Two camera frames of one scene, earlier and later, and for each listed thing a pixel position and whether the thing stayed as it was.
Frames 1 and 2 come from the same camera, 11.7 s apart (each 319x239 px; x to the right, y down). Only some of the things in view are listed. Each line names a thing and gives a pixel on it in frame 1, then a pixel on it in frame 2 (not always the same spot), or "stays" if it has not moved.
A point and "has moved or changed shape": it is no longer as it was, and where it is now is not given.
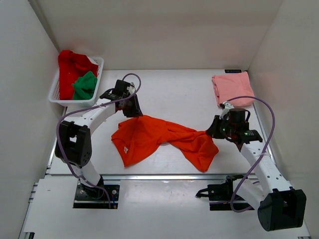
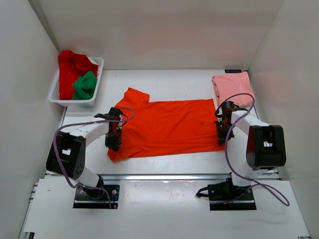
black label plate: x=233 y=70 stays
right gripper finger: x=214 y=130 → x=221 y=140
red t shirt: x=72 y=65 stays
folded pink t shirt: x=231 y=85 stays
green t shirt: x=84 y=86 stays
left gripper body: x=126 y=109 → x=113 y=136
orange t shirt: x=137 y=136 has moved or changed shape
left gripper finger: x=135 y=108 → x=114 y=146
